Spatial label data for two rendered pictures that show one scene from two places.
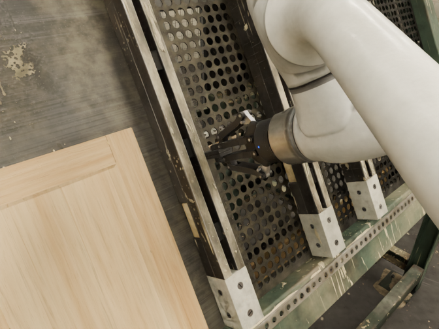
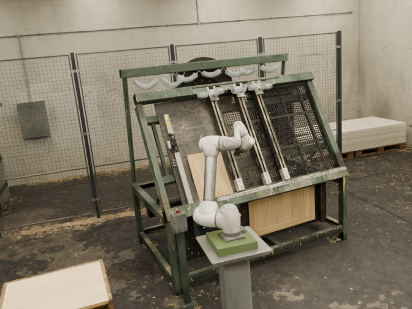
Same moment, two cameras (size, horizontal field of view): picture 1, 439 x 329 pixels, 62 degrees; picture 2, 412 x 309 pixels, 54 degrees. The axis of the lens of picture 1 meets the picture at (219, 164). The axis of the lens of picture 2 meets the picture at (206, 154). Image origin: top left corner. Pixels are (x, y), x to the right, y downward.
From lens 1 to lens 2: 3.48 m
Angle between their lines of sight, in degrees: 23
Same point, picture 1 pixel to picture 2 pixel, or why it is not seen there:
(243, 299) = (240, 184)
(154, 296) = (221, 179)
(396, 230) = (295, 185)
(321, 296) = (263, 192)
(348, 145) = (245, 145)
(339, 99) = (243, 139)
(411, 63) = (236, 134)
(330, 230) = (267, 177)
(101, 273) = not seen: hidden behind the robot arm
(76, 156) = not seen: hidden behind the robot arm
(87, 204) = not seen: hidden behind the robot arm
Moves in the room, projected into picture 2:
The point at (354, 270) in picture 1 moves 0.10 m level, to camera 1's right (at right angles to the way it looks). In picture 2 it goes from (276, 190) to (286, 190)
